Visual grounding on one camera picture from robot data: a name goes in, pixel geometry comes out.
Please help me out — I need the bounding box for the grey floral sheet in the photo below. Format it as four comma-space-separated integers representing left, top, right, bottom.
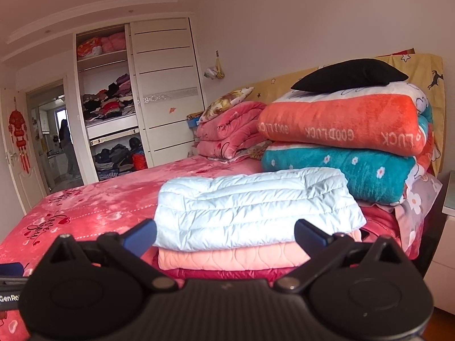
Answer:
392, 174, 443, 251

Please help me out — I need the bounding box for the red knot door ornament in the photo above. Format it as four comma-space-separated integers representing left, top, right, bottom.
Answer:
9, 110, 31, 175

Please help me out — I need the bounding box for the floral pillow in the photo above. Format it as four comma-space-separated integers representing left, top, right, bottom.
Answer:
204, 87, 255, 123

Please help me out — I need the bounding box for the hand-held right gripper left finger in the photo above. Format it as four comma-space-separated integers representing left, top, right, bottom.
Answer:
44, 219, 179, 295

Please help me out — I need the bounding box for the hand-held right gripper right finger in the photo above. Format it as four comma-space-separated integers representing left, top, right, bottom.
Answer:
275, 219, 406, 294

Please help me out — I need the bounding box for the folded pink quilt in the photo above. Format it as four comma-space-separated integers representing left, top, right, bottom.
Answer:
195, 101, 273, 161

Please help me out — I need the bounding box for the dark red quilted garment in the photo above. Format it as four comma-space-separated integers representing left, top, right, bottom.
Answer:
153, 205, 403, 289

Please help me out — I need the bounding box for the orange bedding bundle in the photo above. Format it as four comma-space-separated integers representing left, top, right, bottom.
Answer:
77, 37, 104, 59

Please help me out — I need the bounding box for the white wardrobe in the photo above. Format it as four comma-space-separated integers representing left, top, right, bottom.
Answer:
73, 16, 209, 186

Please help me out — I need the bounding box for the orange bolster pillow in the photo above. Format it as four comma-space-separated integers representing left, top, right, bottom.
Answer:
256, 92, 428, 157

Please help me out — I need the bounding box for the pink folded shelf blanket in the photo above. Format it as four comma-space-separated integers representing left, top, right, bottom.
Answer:
100, 32, 127, 53

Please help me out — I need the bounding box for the light blue down jacket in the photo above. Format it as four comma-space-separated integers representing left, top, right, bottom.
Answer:
154, 167, 367, 251

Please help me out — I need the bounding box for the white nightstand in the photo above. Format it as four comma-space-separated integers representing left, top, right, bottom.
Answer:
424, 170, 455, 315

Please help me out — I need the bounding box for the white room door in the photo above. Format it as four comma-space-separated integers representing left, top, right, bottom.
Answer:
0, 85, 49, 214

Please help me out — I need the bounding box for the white kitchen cabinet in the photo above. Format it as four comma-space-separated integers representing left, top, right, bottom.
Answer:
46, 152, 70, 186

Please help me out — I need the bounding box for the light pink quilted garment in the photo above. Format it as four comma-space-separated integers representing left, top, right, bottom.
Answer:
156, 229, 362, 271

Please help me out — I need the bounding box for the teal pillow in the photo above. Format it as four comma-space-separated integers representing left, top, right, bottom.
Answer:
261, 142, 429, 205

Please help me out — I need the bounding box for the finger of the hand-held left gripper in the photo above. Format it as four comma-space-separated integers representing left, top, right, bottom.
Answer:
0, 262, 25, 278

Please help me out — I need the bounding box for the pile of dark folded clothes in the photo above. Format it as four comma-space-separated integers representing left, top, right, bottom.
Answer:
94, 136, 148, 180

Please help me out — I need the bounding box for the pile of colourful folded clothes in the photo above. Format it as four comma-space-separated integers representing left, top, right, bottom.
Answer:
81, 72, 136, 122

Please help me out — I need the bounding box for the pink heart-print bedspread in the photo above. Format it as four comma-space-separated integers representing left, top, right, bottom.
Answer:
0, 154, 267, 341

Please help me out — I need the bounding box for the black pillow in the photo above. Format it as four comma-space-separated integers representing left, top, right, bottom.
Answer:
291, 58, 410, 92

